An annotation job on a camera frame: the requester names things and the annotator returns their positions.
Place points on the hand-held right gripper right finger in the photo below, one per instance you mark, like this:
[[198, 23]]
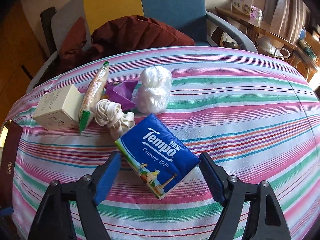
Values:
[[212, 180]]

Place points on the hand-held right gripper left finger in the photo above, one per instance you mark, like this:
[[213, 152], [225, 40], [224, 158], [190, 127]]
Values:
[[107, 180]]

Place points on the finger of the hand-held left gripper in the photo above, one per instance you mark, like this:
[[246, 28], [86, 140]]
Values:
[[5, 211]]

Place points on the blue tissue pack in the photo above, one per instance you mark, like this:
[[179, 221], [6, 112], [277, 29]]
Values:
[[155, 152]]

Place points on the gold rectangular tin box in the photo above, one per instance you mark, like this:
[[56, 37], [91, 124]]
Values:
[[11, 155]]

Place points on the white cardboard box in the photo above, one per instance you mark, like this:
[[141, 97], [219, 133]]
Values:
[[57, 107]]

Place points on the purple snack packet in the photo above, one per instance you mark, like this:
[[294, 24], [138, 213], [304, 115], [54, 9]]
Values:
[[120, 92]]

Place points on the green-ended cracker packet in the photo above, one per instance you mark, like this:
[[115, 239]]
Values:
[[93, 92]]

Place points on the white plastic bag ball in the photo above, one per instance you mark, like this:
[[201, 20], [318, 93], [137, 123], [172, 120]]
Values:
[[152, 92]]

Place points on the pink green striped tablecloth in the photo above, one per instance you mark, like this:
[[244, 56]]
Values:
[[225, 105]]

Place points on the maroon padded jacket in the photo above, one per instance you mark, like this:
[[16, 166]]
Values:
[[130, 37]]

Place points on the white rounded object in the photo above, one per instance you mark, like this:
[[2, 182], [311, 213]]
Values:
[[267, 44]]

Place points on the wooden panel cabinet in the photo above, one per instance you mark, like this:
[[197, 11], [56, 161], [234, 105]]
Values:
[[15, 55]]

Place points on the wooden side table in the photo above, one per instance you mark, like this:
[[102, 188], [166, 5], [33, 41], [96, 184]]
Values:
[[250, 25]]

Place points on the black rolled mat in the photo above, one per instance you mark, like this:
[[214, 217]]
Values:
[[47, 25]]

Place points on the blue round object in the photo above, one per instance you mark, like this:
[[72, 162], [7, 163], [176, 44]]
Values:
[[302, 33]]

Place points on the small pink container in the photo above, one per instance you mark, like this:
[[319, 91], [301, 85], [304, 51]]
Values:
[[256, 12]]

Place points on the grey yellow blue armchair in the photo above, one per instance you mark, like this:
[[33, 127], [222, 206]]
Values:
[[170, 10]]

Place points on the striped beige curtain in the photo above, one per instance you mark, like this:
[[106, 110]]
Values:
[[287, 17]]

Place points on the white printed product box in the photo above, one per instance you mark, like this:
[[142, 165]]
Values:
[[241, 1]]

